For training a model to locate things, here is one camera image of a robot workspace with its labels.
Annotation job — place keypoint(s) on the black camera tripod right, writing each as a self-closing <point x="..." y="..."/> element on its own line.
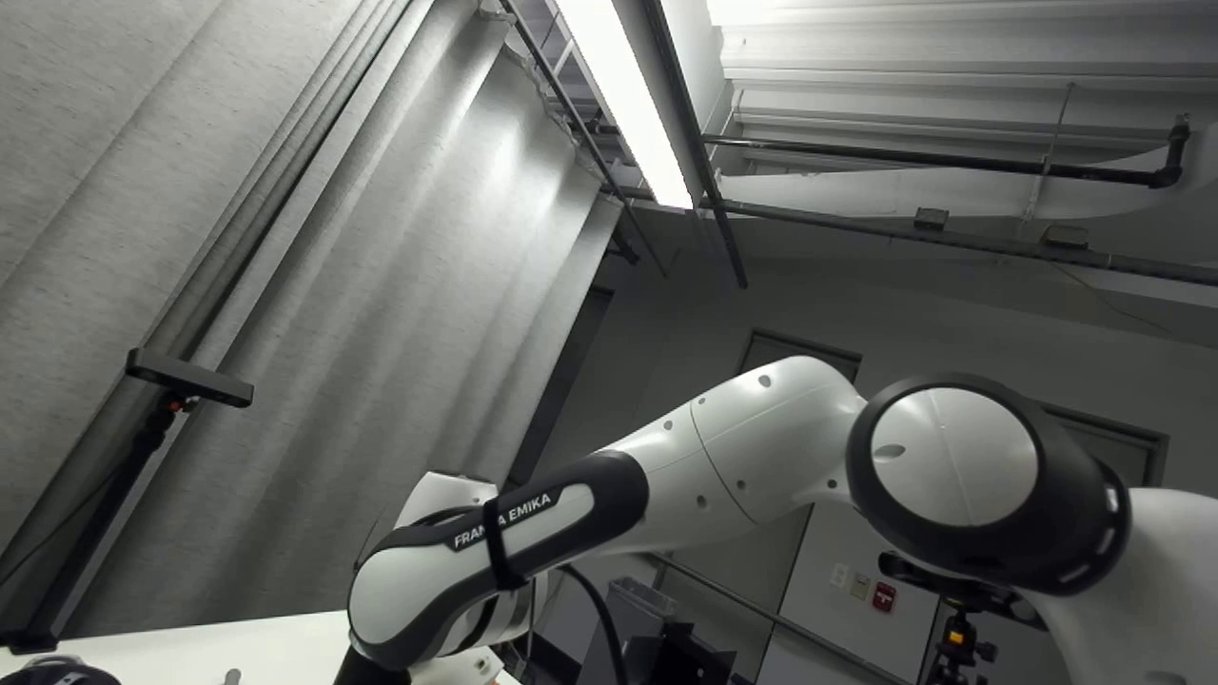
<point x="958" y="650"/>

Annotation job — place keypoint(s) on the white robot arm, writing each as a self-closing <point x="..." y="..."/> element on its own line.
<point x="971" y="488"/>

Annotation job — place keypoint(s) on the ceiling light fixture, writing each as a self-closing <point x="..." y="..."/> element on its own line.
<point x="632" y="67"/>

